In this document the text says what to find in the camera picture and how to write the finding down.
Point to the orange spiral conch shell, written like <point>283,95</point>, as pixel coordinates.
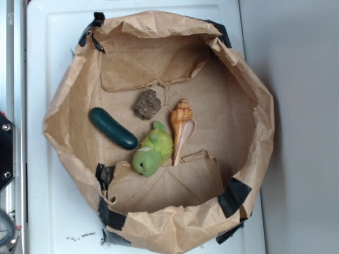
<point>183,127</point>

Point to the brown paper bag bin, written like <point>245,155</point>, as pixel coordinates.
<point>214,186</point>

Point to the green plush toy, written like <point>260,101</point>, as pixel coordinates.
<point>155,149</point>

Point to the brown rough rock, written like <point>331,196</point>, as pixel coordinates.
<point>147,105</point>

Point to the dark green cucumber toy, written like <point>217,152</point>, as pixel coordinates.
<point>113,130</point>

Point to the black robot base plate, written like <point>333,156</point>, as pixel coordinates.
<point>7,151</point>

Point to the aluminium frame rail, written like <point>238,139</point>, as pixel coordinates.
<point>13,120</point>

